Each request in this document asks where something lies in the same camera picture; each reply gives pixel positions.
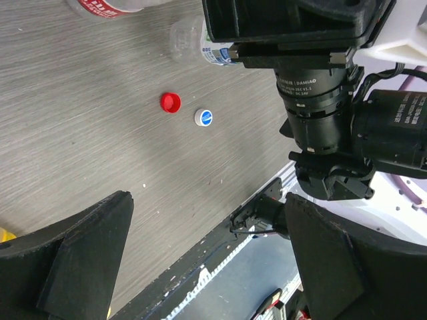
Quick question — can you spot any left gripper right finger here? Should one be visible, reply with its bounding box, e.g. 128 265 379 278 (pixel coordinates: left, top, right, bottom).
285 193 426 319

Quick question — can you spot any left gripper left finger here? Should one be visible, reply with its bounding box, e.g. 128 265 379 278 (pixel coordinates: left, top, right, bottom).
1 191 134 319

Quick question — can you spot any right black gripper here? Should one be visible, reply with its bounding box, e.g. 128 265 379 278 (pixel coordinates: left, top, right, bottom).
202 0 396 69

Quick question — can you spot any yellow label bottle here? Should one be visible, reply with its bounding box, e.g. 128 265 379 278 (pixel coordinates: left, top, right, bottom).
0 227 17 243

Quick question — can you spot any clear bottle blue green label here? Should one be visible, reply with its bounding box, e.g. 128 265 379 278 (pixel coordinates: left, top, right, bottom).
169 15 238 66

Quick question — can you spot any white bottle cap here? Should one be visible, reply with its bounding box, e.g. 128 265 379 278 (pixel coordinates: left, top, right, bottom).
194 108 213 127

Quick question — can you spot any red cap clear bottle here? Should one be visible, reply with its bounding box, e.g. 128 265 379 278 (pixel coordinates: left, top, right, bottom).
67 0 169 19

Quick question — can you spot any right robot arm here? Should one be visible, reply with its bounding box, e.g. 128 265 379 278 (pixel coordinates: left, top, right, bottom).
203 1 426 244

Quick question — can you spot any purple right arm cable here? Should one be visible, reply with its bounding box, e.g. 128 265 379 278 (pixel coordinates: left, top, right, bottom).
390 66 427 211

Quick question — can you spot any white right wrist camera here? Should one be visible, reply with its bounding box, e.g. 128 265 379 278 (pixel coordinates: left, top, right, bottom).
355 1 426 67

